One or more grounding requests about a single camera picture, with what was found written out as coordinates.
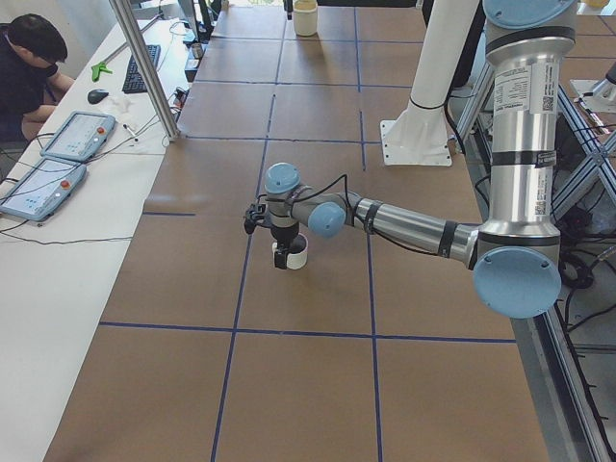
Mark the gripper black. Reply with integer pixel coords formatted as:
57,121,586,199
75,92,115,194
270,224,298,270

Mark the white mug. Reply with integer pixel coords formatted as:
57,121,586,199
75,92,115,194
271,234,308,270

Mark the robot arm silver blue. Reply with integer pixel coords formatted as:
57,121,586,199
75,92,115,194
244,1,577,319

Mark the small metal cup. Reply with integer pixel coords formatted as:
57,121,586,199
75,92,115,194
191,42,203,60

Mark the black keyboard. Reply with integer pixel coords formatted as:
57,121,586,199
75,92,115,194
121,43,162,94

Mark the crumpled white tissue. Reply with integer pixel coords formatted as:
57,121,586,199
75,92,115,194
109,96,132,114

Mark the black white marker pen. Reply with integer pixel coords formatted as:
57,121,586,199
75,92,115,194
123,123,139,142

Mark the green plastic tool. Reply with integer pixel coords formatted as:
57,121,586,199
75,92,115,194
90,62,114,82

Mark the black computer mouse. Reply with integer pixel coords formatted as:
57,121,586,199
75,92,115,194
87,89,109,105

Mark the upper teach pendant tablet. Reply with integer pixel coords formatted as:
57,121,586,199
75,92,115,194
40,111,116,163

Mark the teach pendant tablet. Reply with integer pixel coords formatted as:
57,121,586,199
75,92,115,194
1,157,87,222
40,111,116,163

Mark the lower teach pendant tablet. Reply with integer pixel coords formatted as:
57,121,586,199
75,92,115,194
1,157,87,222

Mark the seated person black shirt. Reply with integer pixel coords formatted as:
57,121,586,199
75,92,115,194
1,13,74,142

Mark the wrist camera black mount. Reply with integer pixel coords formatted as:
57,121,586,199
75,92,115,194
244,203,270,235

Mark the aluminium frame post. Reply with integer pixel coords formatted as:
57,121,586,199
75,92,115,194
110,0,179,142

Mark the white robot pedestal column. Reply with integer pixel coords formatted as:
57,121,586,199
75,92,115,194
380,0,479,167

